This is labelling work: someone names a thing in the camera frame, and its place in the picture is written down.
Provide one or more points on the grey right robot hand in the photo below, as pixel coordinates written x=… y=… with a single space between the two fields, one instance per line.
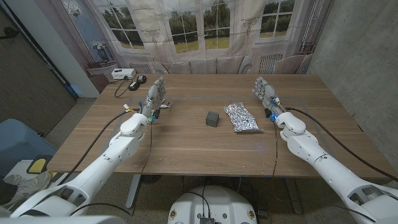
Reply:
x=267 y=93

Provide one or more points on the aluminum foil sheet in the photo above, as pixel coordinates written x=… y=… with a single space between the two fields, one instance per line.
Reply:
x=241 y=118

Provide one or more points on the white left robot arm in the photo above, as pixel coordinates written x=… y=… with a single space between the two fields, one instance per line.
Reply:
x=93 y=174

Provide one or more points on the grey cube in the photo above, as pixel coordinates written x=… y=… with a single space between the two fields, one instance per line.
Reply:
x=212 y=119

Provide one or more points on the grey table leg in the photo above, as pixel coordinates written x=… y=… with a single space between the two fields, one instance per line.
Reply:
x=293 y=196
x=133 y=191

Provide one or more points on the black power adapter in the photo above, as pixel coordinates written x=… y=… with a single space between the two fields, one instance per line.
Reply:
x=133 y=86
x=141 y=79

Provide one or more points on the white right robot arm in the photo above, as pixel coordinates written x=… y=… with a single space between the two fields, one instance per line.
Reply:
x=326 y=168

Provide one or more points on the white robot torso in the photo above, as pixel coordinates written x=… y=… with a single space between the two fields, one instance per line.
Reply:
x=211 y=203

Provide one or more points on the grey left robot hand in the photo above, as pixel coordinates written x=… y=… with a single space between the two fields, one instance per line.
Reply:
x=154 y=96

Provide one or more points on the blue chair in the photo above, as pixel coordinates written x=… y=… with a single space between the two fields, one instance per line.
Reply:
x=18 y=143

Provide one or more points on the white power strip box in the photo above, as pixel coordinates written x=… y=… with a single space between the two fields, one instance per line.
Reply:
x=123 y=73

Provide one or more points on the printed window backdrop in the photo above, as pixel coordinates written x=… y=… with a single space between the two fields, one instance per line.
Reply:
x=199 y=34

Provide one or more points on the yellow black foot pedal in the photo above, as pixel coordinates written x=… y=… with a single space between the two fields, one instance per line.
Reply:
x=38 y=165
x=57 y=177

